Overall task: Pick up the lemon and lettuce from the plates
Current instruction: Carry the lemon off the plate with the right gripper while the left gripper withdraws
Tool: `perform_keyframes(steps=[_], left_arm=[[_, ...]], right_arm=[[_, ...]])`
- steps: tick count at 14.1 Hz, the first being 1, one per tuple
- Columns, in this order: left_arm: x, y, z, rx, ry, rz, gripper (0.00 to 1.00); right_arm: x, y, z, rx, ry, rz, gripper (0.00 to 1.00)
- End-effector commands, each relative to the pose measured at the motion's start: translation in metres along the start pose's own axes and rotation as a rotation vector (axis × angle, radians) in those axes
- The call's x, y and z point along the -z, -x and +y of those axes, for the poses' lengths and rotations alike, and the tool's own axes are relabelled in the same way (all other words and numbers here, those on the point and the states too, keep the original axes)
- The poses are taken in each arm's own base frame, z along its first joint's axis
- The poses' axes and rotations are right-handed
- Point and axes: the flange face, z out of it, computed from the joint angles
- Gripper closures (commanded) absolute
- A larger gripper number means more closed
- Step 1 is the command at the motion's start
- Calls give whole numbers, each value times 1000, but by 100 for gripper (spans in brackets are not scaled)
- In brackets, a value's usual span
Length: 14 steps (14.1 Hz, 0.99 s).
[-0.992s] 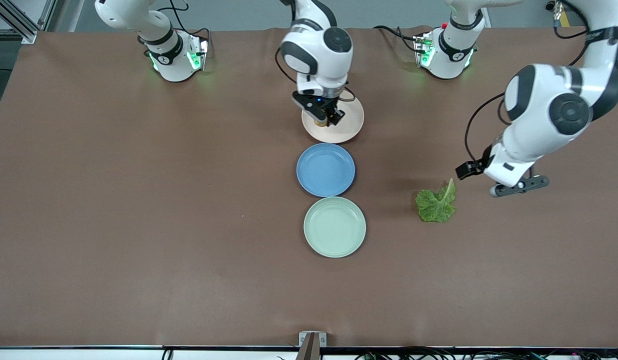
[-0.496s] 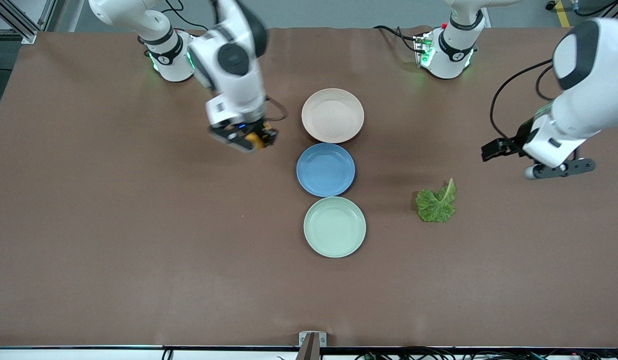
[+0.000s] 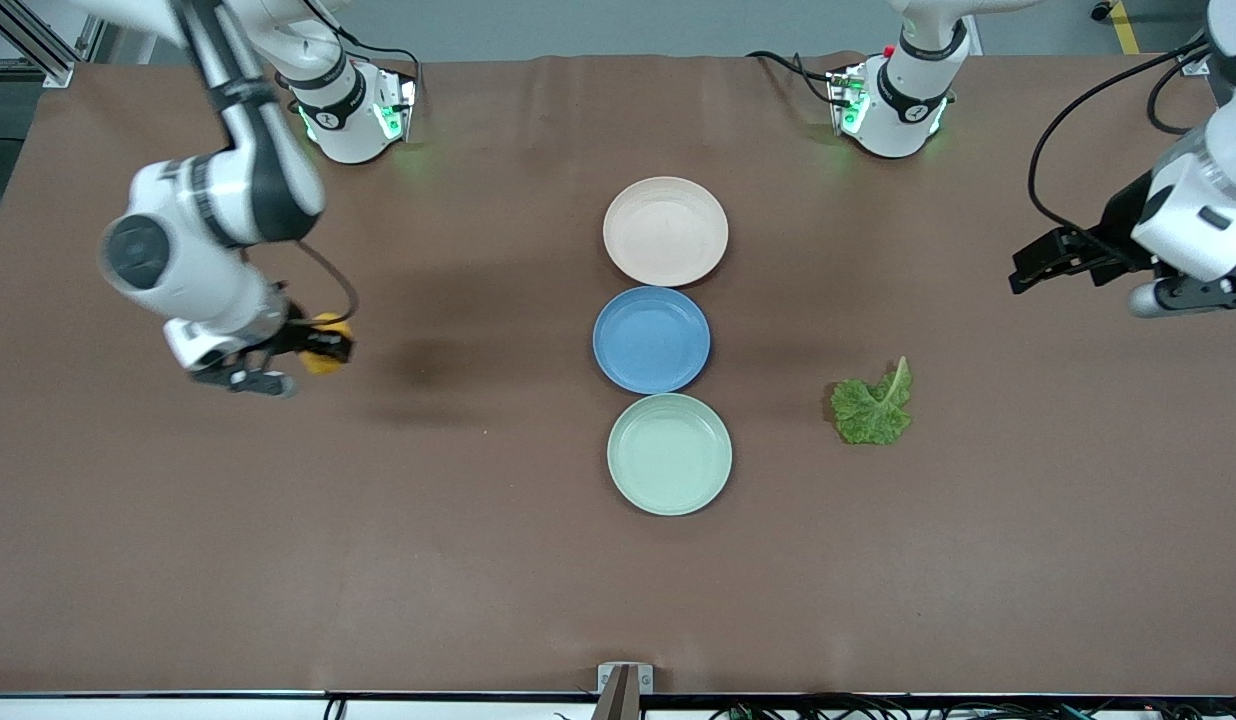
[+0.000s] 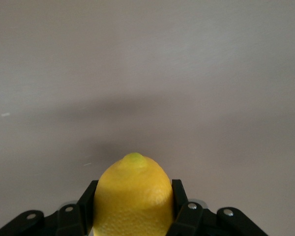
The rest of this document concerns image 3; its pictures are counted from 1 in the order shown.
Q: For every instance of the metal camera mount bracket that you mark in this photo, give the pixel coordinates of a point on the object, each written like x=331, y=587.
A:
x=610, y=678

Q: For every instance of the brown table cover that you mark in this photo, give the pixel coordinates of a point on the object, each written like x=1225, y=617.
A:
x=278, y=550

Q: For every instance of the pale green round plate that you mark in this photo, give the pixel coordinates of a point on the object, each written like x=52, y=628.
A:
x=668, y=455

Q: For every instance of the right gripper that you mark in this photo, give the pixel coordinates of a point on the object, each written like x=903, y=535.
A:
x=296, y=338

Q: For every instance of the beige round plate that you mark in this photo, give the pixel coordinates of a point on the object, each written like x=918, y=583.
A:
x=666, y=230

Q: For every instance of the yellow lemon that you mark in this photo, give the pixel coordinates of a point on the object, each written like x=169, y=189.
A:
x=321, y=365

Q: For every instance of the aluminium frame profile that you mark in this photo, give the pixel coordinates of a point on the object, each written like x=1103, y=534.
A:
x=1193, y=66
x=53, y=65

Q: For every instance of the metal base connector bracket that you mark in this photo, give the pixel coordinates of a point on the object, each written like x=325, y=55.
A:
x=836, y=90
x=406, y=100

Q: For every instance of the white table edge rail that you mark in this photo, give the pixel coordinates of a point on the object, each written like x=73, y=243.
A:
x=178, y=708

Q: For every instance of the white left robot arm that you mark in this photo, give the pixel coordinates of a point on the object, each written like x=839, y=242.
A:
x=903, y=110

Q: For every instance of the black caster wheel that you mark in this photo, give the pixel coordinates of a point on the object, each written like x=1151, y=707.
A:
x=1102, y=10

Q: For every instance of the blue round plate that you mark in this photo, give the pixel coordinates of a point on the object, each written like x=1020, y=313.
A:
x=651, y=340

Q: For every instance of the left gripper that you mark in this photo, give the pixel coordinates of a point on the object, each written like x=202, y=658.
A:
x=1115, y=237

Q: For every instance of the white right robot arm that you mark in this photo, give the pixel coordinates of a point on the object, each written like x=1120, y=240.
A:
x=238, y=190

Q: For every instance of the green lettuce leaf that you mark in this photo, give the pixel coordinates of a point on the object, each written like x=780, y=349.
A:
x=868, y=420

